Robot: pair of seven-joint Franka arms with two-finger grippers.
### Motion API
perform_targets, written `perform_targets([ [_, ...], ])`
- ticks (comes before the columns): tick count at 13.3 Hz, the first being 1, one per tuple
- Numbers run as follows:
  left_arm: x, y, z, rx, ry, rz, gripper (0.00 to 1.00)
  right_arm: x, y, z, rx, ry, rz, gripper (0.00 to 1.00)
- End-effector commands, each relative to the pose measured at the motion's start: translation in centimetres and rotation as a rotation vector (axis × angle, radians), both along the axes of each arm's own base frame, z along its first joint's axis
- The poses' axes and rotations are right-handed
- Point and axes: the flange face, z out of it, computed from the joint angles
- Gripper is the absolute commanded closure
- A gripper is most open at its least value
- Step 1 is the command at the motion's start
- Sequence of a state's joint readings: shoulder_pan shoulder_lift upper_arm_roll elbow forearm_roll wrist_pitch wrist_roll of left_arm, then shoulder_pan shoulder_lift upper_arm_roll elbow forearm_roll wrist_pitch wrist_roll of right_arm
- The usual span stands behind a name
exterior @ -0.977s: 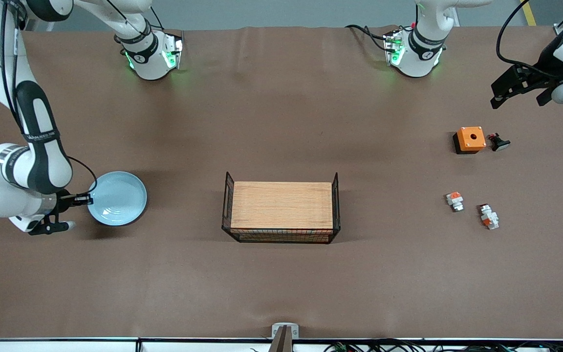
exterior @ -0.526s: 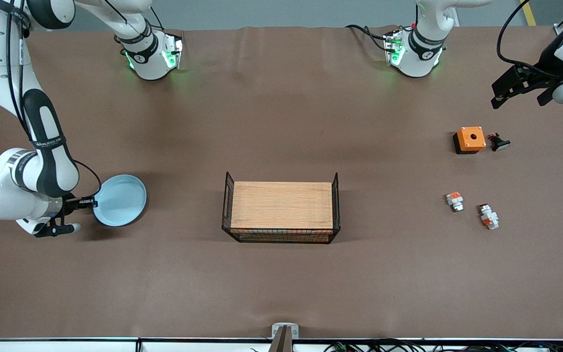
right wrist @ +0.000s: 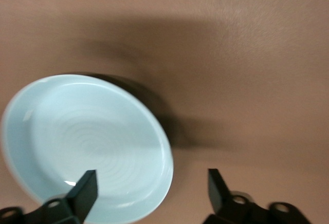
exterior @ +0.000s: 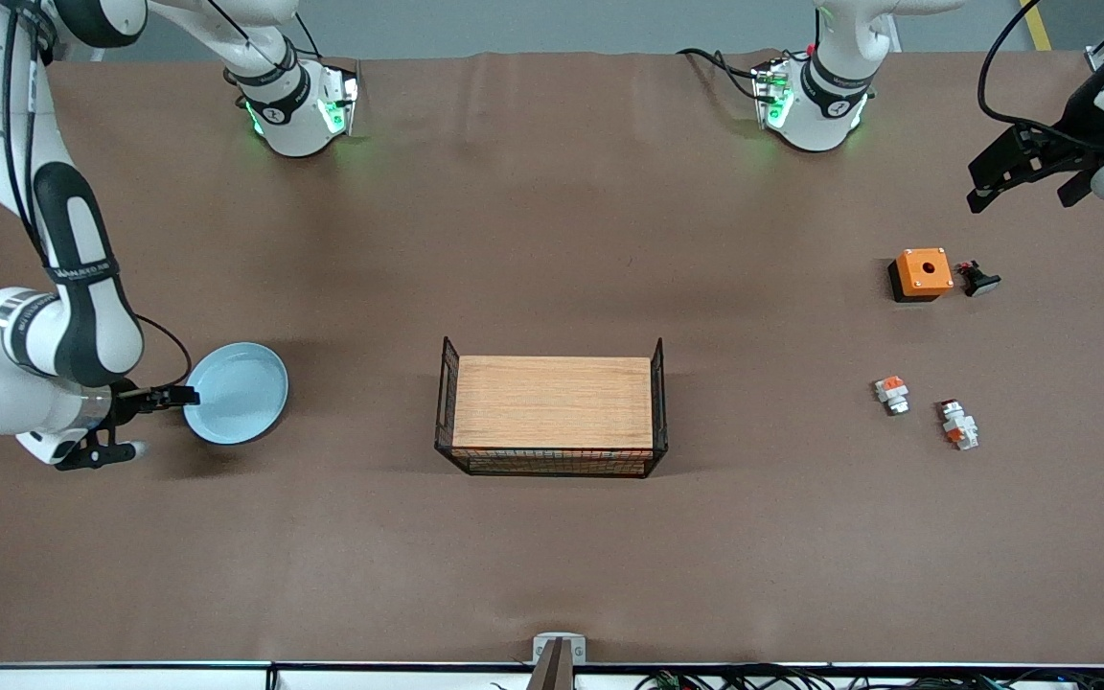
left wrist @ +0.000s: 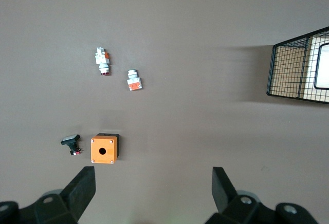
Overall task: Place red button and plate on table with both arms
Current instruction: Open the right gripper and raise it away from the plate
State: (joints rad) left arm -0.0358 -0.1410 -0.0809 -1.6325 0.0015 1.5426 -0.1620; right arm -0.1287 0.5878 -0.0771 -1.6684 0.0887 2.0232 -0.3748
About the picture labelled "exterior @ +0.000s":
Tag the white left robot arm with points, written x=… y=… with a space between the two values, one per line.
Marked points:
x=830 y=105

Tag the grey metal bracket post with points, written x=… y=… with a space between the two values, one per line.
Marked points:
x=557 y=661

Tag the white switch with red button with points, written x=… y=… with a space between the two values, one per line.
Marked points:
x=959 y=426

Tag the small orange grey contact block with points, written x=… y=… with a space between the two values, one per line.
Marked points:
x=892 y=393

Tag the light blue plate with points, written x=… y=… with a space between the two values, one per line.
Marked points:
x=241 y=393

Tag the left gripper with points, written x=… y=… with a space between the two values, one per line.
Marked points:
x=1075 y=126

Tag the wooden board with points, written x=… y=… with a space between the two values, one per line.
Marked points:
x=552 y=402

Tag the orange button enclosure box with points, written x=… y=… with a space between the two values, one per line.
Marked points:
x=931 y=278

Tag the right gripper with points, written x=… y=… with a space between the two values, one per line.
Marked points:
x=125 y=402

